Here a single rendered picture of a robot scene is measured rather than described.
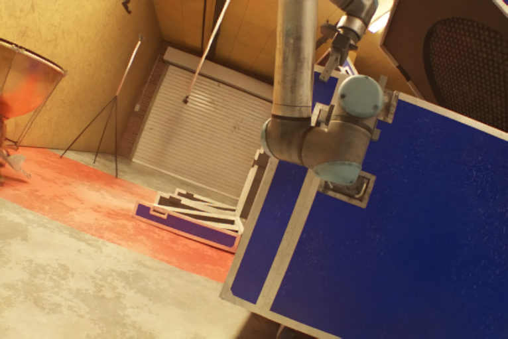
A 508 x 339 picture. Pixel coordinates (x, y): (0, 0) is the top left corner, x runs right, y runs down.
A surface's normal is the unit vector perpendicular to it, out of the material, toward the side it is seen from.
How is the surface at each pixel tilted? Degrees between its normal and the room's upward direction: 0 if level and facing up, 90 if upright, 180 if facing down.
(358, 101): 85
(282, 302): 90
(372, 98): 85
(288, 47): 114
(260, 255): 90
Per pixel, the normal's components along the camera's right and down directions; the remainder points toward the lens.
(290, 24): -0.48, 0.26
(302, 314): -0.22, -0.09
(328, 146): -0.61, -0.28
